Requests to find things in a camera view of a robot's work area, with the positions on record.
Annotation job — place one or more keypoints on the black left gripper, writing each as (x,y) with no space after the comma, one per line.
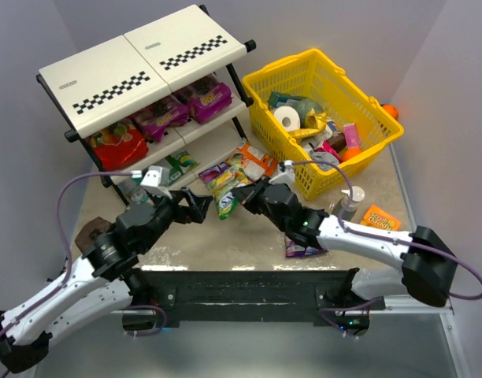
(179,205)

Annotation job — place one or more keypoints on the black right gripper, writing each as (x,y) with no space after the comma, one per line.
(257,195)

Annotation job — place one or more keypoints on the green fruit candy bag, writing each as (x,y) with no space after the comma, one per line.
(221,188)

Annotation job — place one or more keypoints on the green lime candy bag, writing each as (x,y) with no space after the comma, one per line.
(181,166)

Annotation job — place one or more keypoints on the teal candy bag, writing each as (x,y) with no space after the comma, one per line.
(132,190)

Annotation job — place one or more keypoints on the red fruit candy bag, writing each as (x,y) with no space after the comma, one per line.
(119,145)

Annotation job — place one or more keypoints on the magenta grape candy bag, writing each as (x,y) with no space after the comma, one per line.
(205,97)

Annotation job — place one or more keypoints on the purple candy bag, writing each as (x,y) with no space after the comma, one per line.
(293,250)
(209,175)

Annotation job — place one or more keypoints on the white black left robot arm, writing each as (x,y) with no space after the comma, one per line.
(104,279)

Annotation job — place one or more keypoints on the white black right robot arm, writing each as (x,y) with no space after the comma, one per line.
(420,262)

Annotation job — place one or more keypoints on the orange candy bag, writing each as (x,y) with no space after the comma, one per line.
(254,163)

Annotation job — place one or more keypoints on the cream black tiered shelf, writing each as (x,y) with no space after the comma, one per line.
(103,84)

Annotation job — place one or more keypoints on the white toilet paper roll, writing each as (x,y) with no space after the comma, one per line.
(288,117)

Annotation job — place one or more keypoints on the clear pump soap bottle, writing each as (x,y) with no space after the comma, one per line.
(347,206)

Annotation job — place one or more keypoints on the gold foil bag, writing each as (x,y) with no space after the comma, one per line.
(315,123)

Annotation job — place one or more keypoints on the yellow plastic shopping basket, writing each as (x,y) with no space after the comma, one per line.
(313,75)

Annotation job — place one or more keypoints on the orange fruit in basket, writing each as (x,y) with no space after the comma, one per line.
(350,153)

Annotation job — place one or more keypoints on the pink box in basket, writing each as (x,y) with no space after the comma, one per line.
(351,135)

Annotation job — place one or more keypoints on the green brown round tin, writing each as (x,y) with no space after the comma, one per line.
(90,232)

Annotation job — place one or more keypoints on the orange sponge box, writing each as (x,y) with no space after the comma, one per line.
(375,217)

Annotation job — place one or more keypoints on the orange ball behind basket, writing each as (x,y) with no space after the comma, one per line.
(391,110)

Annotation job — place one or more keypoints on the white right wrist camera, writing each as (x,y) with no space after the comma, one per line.
(285,173)

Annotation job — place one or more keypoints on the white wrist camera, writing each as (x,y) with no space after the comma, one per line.
(285,173)
(155,181)

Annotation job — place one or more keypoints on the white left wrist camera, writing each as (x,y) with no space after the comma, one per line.
(155,181)

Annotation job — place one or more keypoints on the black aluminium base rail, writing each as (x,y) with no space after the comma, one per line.
(322,298)

